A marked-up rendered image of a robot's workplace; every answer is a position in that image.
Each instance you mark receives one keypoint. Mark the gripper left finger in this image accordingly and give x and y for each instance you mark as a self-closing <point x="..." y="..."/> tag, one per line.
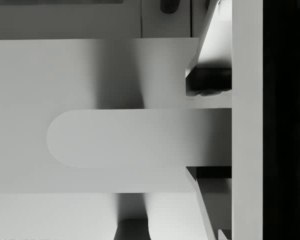
<point x="210" y="80"/>

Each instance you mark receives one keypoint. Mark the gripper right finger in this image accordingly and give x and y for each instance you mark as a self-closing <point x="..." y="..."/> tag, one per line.
<point x="217" y="200"/>

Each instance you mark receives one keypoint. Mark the white cabinet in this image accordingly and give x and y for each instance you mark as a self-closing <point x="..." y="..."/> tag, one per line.
<point x="65" y="20"/>

